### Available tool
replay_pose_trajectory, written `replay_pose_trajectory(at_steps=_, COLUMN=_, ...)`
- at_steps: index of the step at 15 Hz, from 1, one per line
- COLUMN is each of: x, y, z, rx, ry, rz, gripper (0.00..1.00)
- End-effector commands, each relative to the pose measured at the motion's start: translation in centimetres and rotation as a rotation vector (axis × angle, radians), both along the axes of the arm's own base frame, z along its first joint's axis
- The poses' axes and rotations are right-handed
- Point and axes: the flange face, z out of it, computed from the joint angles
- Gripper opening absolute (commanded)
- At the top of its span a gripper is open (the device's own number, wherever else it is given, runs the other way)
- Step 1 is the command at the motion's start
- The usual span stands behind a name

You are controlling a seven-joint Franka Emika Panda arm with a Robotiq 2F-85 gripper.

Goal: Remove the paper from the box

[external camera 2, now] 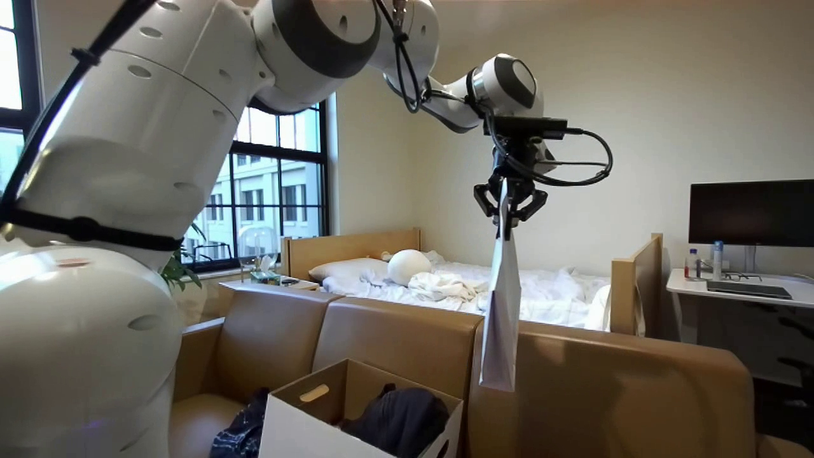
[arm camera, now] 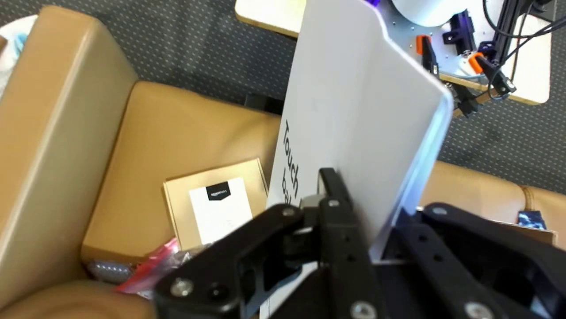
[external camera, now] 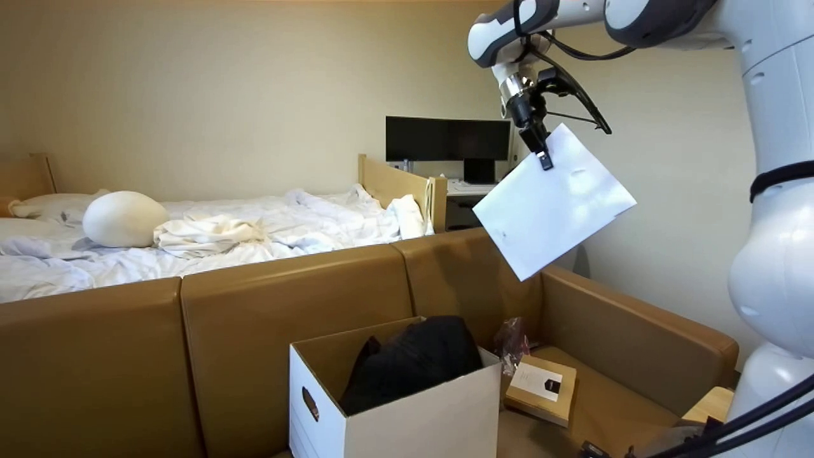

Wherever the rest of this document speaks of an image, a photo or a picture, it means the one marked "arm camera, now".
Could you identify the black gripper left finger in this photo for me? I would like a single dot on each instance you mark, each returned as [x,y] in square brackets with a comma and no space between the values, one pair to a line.
[283,259]

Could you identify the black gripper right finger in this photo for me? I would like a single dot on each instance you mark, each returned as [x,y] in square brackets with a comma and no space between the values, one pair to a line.
[471,266]

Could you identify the white paper sheet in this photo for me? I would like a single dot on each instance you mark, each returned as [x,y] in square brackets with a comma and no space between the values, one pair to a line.
[354,135]

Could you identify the small brown labelled carton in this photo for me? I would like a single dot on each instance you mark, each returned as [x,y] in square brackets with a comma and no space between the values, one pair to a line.
[214,204]

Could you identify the clear bag with red strip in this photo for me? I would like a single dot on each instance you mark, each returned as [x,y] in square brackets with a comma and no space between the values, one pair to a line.
[151,268]

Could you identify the light wooden robot table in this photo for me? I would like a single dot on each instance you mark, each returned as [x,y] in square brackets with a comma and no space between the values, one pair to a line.
[524,64]

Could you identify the white fabric pile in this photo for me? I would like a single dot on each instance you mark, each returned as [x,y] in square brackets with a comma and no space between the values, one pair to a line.
[11,46]

